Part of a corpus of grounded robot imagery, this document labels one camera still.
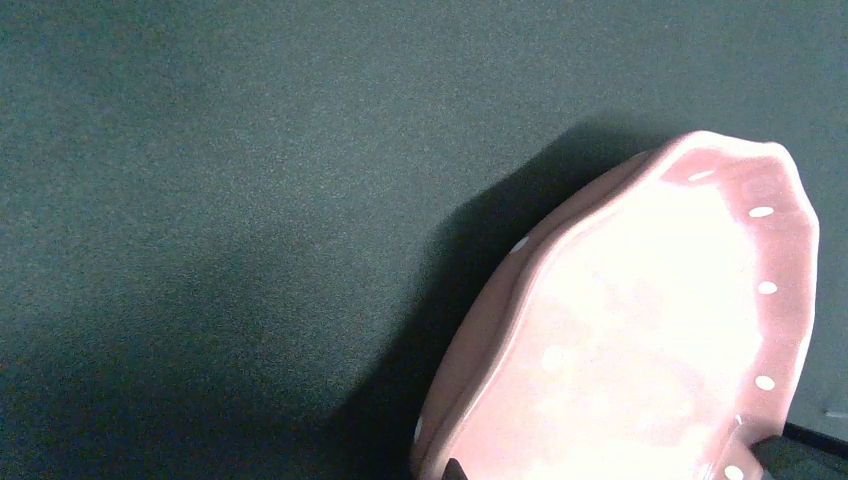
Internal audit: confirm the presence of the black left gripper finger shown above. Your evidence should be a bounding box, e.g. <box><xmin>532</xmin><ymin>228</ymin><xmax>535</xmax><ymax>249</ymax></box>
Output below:
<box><xmin>442</xmin><ymin>458</ymin><xmax>468</xmax><ymax>480</ymax></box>

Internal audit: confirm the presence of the pink dotted plate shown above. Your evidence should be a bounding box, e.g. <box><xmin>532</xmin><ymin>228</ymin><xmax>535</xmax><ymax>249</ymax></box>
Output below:
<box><xmin>410</xmin><ymin>131</ymin><xmax>820</xmax><ymax>479</ymax></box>

